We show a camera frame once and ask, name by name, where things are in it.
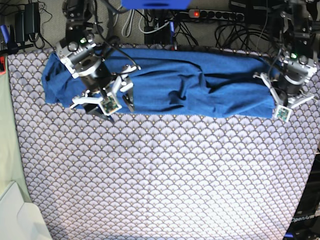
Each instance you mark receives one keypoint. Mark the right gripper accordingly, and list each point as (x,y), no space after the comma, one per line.
(100,98)

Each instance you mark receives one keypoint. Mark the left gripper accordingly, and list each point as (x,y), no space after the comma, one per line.
(287,89)

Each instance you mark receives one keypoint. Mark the blue long-sleeve T-shirt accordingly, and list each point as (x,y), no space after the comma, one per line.
(195,83)

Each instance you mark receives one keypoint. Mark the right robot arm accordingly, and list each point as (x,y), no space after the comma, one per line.
(82,22)

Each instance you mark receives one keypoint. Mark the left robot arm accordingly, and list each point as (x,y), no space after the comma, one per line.
(291,32)

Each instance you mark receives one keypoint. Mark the fan-patterned table cloth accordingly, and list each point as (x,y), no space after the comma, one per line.
(152,177)

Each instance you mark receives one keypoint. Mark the blue box at top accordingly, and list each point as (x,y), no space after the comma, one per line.
(155,4)

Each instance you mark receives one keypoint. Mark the white power strip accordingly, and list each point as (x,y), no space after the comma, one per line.
(216,15)

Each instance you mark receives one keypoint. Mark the black power adapter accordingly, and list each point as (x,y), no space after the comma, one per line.
(27,23)

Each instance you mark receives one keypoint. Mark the white plastic bin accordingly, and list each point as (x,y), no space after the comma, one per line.
(20,220)

